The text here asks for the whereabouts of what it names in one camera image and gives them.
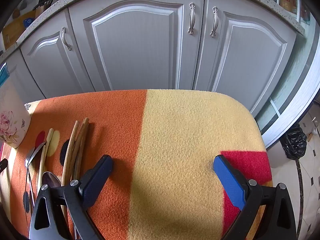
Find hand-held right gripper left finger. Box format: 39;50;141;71
29;154;114;240

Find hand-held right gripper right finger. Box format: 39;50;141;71
213;154;298;240

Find metal fork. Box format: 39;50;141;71
24;141;47;213

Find metal spoon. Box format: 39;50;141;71
41;171;62;188

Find floral utensil holder cup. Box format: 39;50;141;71
0;62;32;148

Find colourful printed towel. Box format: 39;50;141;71
0;89;274;240

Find black trash bag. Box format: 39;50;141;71
285;123;307;160

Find white framed glass door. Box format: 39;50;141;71
255;17;320;150

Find wooden cutting board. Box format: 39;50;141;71
1;11;38;50

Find speckled kitchen countertop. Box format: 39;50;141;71
0;0;307;65

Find wooden knife block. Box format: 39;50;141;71
35;0;54;18

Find silver cabinet handle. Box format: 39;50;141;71
61;27;72;51
210;6;219;37
188;2;196;35

